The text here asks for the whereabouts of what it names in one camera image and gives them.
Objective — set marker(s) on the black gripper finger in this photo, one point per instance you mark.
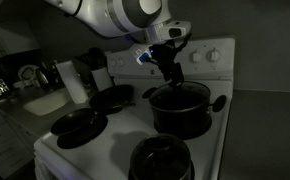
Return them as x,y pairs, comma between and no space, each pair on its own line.
178,76
168,74

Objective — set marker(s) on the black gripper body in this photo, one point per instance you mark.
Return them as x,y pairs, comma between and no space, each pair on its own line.
166,55

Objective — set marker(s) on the large glass pot lid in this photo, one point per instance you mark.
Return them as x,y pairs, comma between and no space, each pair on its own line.
193,95

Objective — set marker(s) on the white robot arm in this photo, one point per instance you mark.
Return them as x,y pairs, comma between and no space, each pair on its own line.
101,16

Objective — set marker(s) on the white stove knob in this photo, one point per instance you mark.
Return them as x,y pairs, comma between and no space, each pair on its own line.
112,62
120,62
195,56
213,55

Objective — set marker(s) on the large black cooking pot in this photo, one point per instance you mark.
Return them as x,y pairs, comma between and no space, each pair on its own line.
178,115

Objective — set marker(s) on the small glass saucepan lid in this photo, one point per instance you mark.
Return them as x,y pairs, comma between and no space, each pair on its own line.
158,148

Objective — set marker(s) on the white electric stove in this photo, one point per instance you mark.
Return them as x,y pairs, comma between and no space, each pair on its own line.
118,133

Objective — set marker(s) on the white blue-lit connector box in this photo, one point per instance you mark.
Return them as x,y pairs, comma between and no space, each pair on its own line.
143,56

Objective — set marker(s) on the black frying pan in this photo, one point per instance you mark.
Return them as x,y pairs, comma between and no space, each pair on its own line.
71,121
111,96

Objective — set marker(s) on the white utensil holder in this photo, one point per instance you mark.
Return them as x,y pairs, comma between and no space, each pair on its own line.
101,79

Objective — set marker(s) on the black serving spoon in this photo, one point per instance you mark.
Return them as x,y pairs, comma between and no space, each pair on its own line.
96,55

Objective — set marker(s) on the black spatula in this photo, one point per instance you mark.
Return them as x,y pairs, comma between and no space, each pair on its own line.
83,60

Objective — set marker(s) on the small black saucepan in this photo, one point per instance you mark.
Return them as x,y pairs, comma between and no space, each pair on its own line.
133,171

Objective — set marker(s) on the dark metal kettle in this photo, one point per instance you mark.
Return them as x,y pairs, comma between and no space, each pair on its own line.
42,78

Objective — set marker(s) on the white round appliance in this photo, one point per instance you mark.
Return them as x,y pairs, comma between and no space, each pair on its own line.
26,72

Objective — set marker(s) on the white base cabinet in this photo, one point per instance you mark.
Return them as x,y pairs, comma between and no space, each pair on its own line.
1,143

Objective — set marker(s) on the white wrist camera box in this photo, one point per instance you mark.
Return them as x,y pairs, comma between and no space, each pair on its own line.
175,31

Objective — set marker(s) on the white wall cabinet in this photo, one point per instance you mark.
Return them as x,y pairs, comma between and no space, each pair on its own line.
11,40

